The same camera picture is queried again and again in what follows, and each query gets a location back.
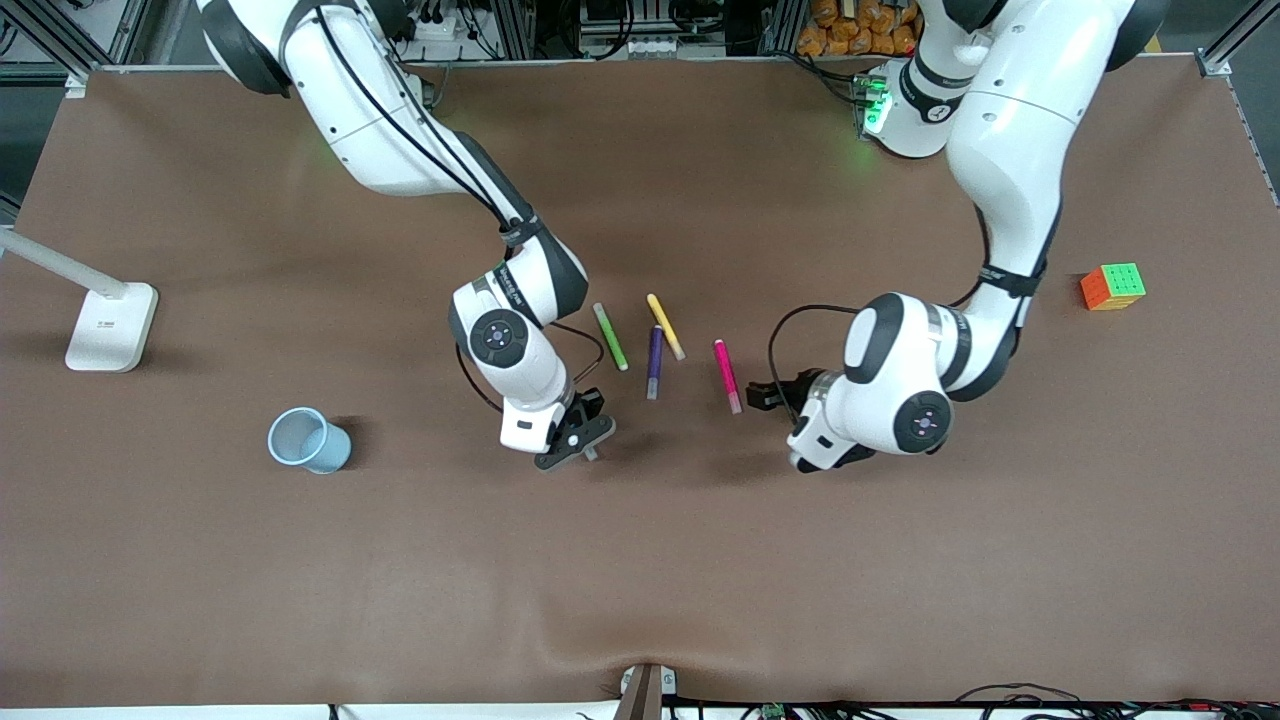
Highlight metal table clamp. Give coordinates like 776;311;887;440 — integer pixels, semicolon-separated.
613;663;678;720

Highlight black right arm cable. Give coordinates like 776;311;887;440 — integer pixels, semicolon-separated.
283;0;607;416

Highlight black floor cable bundle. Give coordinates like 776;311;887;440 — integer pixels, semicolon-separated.
955;683;1280;720

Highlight light blue cup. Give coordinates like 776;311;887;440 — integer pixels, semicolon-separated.
267;407;353;476

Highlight pink marker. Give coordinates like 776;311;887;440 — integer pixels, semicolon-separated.
713;340;744;415

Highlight colourful puzzle cube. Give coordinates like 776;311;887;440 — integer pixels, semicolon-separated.
1080;263;1147;312

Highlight orange snack bags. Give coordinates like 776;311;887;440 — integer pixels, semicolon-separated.
797;0;919;58

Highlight white lamp stand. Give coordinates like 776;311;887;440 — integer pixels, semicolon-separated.
0;228;159;373

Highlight white power strip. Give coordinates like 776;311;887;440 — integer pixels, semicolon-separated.
405;10;471;46

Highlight yellow marker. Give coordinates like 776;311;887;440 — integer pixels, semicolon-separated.
646;293;688;362

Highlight green marker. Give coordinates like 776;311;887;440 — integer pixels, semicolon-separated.
593;302;630;372

